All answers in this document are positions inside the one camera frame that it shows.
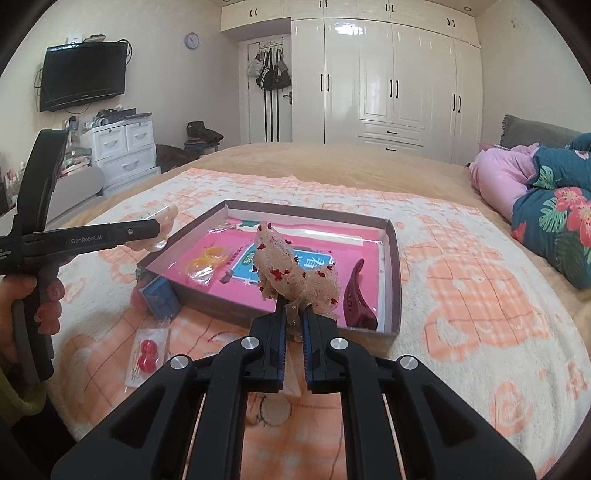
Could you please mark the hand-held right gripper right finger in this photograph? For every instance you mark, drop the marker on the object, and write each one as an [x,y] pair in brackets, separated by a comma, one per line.
[308,353]

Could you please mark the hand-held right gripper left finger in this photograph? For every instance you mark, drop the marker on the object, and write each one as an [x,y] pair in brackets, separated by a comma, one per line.
[278,351]

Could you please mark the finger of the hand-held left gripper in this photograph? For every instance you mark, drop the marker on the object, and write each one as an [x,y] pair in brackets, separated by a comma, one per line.
[138,235]

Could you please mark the small blue box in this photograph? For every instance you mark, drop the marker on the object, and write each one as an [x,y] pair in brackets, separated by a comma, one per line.
[159,297]

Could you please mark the shallow cardboard box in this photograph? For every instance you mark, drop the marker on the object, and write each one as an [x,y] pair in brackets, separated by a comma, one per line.
[221,307]

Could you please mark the beige lace hair bow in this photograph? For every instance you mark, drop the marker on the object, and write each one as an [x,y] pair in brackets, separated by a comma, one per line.
[277,272]

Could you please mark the person's left forearm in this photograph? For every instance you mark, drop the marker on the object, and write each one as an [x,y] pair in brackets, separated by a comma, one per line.
[18,392]

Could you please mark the person's left hand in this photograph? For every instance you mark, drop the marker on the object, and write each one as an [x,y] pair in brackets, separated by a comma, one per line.
[48,304]

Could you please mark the white rounded low furniture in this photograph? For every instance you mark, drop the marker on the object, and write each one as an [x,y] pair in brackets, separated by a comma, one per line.
[78,184]

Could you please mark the dark red hair claw clip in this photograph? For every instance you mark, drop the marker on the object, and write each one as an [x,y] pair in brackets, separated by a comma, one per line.
[355,300]

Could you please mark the white drawer cabinet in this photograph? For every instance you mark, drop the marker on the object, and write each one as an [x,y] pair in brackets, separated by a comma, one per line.
[124,152]

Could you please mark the dark brown cloth heap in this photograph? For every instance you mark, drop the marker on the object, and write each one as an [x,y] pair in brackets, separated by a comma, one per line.
[175,157]

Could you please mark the pink printed sheet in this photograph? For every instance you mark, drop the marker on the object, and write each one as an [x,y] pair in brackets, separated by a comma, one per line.
[231,242]

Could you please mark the clutter on drawer cabinet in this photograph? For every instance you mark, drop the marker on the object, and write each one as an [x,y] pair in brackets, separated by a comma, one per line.
[106,117]

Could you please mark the red cherry earrings packet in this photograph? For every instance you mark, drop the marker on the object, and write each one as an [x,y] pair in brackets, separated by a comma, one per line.
[147,353]

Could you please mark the pile of folded clothes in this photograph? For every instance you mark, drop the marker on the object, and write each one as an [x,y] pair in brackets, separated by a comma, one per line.
[203,136]

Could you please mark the white router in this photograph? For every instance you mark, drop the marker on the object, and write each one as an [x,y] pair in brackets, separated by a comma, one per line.
[74,39]

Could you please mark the white room door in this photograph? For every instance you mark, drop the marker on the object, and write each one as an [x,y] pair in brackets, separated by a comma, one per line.
[251,115]

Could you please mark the peach checked printed blanket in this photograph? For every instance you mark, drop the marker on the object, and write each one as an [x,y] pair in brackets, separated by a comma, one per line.
[461,286]

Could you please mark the tan bedspread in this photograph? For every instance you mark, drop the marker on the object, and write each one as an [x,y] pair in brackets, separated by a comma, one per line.
[346,161]

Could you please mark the white hanging bag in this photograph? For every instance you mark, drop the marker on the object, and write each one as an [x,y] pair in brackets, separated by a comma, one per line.
[253,68]

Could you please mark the black hanging bag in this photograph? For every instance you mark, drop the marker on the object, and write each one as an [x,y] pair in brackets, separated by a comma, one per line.
[268,74]

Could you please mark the pink quilt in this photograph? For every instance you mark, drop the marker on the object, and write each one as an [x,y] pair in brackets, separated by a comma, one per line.
[498,180]

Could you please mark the blue floral quilt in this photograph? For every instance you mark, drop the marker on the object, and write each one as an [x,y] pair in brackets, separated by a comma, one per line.
[554,212]

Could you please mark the white glossy wardrobe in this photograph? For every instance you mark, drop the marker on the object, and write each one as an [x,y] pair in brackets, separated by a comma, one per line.
[392,69]

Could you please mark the grey pillow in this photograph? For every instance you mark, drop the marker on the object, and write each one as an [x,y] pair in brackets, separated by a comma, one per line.
[531,131]

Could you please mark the black wall television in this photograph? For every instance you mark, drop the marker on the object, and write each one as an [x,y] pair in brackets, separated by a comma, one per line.
[83,76]

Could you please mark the purple wall clock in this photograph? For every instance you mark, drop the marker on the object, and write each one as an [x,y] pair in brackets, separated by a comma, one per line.
[191,40]

